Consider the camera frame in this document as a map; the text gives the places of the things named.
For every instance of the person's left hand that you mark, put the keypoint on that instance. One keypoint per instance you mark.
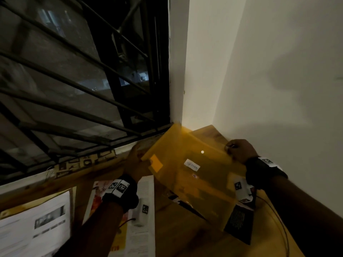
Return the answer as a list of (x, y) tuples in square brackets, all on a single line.
[(136, 164)]

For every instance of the person's right hand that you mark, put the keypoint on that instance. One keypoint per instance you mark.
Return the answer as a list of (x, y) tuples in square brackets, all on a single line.
[(242, 151)]

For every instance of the person's right thumb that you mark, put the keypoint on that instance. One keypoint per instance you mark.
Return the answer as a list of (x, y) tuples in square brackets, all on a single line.
[(231, 149)]

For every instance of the person's left fingers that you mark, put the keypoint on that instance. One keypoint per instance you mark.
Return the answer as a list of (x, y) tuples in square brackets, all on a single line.
[(135, 152)]

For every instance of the yellow translucent plastic folder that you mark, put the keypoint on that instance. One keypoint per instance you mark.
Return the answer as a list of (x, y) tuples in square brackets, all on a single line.
[(187, 168)]

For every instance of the person's left forearm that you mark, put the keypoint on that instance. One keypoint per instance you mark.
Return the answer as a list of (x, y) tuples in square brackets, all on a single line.
[(93, 232)]

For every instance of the person's right forearm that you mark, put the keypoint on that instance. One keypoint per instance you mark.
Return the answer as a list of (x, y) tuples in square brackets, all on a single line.
[(308, 216)]

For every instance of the black right wrist band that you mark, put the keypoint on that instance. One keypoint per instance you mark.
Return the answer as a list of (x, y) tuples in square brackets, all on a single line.
[(264, 172)]

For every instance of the black wrist band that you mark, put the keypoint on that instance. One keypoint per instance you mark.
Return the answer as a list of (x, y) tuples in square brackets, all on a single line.
[(264, 172), (120, 192)]

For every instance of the black left wrist band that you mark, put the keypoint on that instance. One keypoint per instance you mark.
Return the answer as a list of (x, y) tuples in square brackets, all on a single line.
[(120, 192)]

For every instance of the printed marker strip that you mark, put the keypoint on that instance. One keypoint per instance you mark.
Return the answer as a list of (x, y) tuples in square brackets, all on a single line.
[(85, 161)]

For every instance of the black book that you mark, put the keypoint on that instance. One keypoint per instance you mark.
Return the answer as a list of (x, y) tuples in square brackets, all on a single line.
[(239, 224)]

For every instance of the black metal window grille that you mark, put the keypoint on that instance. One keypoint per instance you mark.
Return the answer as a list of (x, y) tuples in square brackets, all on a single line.
[(80, 85)]

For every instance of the colourful open magazine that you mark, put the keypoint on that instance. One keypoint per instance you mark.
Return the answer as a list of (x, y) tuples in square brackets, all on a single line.
[(142, 238)]

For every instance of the dark glass window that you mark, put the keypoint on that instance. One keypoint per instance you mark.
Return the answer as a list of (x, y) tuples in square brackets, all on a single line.
[(61, 64)]

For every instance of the white printed paper sheet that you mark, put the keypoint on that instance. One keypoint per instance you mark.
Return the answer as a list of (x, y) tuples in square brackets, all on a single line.
[(34, 227)]

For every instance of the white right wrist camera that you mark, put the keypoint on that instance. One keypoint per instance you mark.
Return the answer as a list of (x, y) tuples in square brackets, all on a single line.
[(242, 188)]

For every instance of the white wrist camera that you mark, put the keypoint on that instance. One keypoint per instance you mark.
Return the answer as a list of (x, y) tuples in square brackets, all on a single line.
[(140, 211), (242, 188)]

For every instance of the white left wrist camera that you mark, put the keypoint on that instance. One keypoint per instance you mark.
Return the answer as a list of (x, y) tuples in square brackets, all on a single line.
[(140, 211)]

